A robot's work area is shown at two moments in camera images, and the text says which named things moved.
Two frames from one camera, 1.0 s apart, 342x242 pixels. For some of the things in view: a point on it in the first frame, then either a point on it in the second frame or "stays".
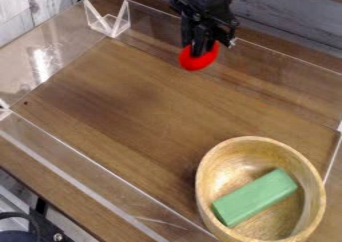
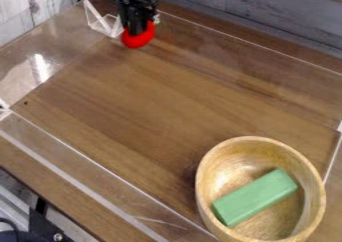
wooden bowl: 260,190 stays
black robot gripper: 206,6 → 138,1
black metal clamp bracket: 48,232 stays
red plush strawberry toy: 196,63 → 139,40
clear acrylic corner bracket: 108,24 stays
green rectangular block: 254,197 stays
